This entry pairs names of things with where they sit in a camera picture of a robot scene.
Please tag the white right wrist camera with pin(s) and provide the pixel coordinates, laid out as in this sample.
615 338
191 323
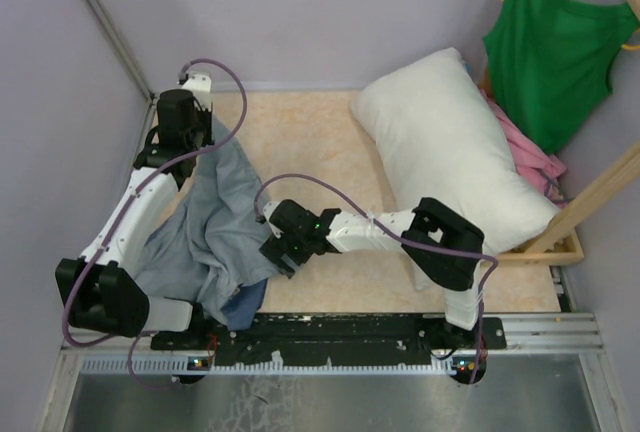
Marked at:
267 210

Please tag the green tank top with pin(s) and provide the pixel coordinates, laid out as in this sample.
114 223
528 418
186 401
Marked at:
550 62

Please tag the wooden clothes rack frame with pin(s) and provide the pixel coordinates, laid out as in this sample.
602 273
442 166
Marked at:
559 244

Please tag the grey-blue pillowcase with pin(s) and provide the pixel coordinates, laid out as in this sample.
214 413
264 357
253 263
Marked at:
207 251

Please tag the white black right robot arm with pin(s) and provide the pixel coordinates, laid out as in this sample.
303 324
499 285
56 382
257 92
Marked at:
440 243

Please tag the white pillow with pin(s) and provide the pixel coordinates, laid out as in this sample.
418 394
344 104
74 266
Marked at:
437 137

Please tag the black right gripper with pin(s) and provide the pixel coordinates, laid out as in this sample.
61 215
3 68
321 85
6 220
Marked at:
275 248

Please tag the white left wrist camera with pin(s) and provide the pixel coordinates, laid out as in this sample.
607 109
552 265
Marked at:
200 85

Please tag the white slotted cable duct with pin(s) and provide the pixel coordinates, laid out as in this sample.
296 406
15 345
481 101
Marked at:
194 365

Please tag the pink shirt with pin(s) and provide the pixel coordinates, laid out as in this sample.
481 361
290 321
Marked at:
530 161

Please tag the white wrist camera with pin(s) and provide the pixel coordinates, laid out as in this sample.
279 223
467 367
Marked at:
200 85
267 210

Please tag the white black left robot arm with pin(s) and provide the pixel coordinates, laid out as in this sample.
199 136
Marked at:
98 288

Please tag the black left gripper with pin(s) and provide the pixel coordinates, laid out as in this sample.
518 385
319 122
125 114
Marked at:
207 116

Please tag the aluminium rail frame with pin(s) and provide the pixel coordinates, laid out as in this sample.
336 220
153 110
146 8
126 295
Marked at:
553 375

